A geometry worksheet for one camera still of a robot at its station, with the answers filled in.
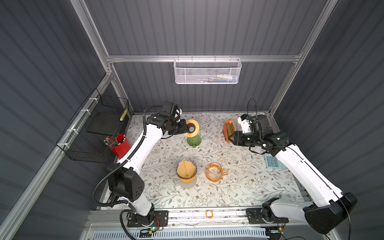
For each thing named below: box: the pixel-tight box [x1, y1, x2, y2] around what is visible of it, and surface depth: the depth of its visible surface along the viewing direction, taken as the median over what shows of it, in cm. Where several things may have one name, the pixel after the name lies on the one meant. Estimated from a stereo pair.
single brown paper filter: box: [177, 159, 197, 179], surface depth 79 cm
